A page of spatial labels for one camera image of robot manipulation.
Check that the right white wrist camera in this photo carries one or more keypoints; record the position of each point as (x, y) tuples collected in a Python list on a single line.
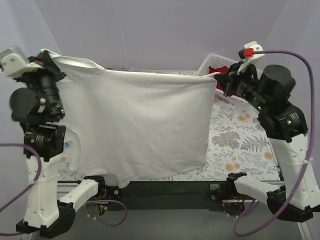
[(249, 56)]

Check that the floral patterned table mat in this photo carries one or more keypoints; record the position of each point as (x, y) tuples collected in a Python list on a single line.
[(235, 143)]

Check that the white t shirt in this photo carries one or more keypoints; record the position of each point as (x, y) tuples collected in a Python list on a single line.
[(131, 126)]

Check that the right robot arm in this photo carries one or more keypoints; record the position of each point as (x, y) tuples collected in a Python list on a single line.
[(286, 129)]

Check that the white plastic laundry basket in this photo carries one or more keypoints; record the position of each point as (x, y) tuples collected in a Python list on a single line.
[(216, 62)]

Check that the red t shirt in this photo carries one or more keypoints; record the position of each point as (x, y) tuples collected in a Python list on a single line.
[(224, 81)]

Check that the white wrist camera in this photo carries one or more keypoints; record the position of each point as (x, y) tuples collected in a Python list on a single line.
[(249, 56), (14, 63)]

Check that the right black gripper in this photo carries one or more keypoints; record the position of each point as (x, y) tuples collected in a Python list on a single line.
[(231, 81)]

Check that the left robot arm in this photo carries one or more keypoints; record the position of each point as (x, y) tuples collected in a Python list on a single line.
[(38, 108)]

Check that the aluminium frame rail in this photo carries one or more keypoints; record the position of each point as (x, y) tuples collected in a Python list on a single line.
[(304, 231)]

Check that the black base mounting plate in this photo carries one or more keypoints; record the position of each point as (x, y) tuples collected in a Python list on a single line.
[(172, 195)]

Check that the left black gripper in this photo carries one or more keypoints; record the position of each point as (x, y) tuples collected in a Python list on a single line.
[(44, 66)]

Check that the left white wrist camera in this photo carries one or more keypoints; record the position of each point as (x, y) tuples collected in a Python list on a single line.
[(14, 63)]

